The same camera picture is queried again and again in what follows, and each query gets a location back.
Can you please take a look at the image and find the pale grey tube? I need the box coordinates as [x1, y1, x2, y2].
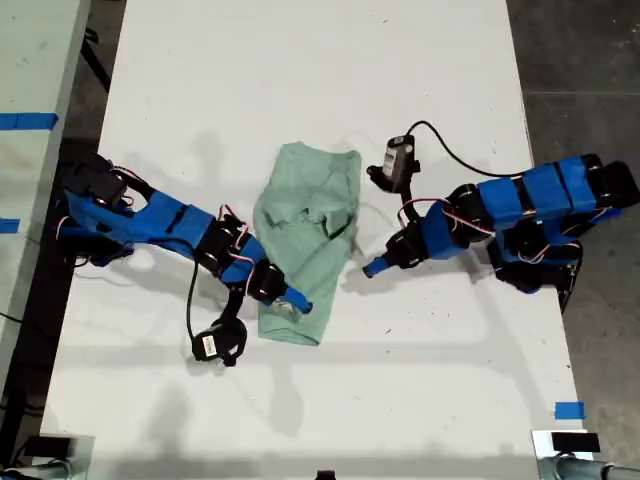
[542, 457, 640, 480]
[0, 462, 71, 480]

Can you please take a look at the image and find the small black box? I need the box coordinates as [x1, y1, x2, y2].
[551, 432, 600, 453]
[23, 436, 73, 457]

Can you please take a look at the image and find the black camera cable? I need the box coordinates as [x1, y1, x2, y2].
[185, 259, 202, 347]
[406, 119, 525, 180]

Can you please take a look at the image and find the pale side table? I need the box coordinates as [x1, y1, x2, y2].
[0, 0, 94, 384]

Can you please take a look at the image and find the black stand leg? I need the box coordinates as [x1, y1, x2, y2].
[82, 27, 114, 94]

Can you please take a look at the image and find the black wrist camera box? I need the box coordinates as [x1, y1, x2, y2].
[382, 134, 420, 180]
[192, 322, 249, 362]

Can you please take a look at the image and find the black camera stalk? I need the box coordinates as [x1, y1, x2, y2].
[219, 284, 251, 369]
[366, 162, 422, 222]

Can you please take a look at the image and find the long blue tape strip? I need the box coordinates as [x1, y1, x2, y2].
[0, 112, 60, 130]

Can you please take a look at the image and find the pale green T-shirt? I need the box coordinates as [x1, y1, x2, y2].
[252, 141, 364, 348]

